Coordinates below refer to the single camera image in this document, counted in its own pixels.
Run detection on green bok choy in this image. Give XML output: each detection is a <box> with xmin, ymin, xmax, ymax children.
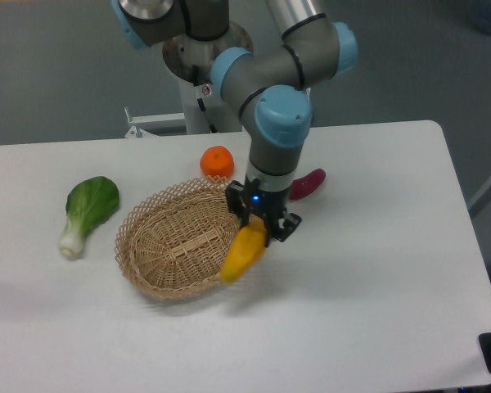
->
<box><xmin>57</xmin><ymin>176</ymin><xmax>120</xmax><ymax>260</ymax></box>

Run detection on yellow mango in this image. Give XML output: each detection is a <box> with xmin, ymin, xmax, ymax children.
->
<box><xmin>219</xmin><ymin>220</ymin><xmax>267</xmax><ymax>284</ymax></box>

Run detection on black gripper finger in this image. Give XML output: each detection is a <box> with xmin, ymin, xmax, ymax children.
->
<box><xmin>264</xmin><ymin>210</ymin><xmax>302</xmax><ymax>247</ymax></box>
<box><xmin>225</xmin><ymin>182</ymin><xmax>250</xmax><ymax>225</ymax></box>

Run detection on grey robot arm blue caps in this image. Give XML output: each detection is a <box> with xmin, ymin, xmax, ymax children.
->
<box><xmin>111</xmin><ymin>1</ymin><xmax>358</xmax><ymax>242</ymax></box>

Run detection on orange tangerine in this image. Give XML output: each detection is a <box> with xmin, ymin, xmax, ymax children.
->
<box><xmin>200</xmin><ymin>146</ymin><xmax>235</xmax><ymax>178</ymax></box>

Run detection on white metal base frame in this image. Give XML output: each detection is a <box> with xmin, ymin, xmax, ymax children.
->
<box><xmin>124</xmin><ymin>87</ymin><xmax>314</xmax><ymax>138</ymax></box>

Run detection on woven wicker basket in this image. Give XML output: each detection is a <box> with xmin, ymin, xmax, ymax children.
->
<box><xmin>115</xmin><ymin>176</ymin><xmax>240</xmax><ymax>300</ymax></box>

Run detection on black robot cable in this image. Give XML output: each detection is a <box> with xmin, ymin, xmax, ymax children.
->
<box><xmin>191</xmin><ymin>65</ymin><xmax>219</xmax><ymax>134</ymax></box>

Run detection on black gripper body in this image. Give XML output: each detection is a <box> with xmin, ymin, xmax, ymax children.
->
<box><xmin>241</xmin><ymin>179</ymin><xmax>291</xmax><ymax>229</ymax></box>

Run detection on purple sweet potato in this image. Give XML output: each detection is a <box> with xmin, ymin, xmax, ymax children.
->
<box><xmin>289</xmin><ymin>169</ymin><xmax>327</xmax><ymax>201</ymax></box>

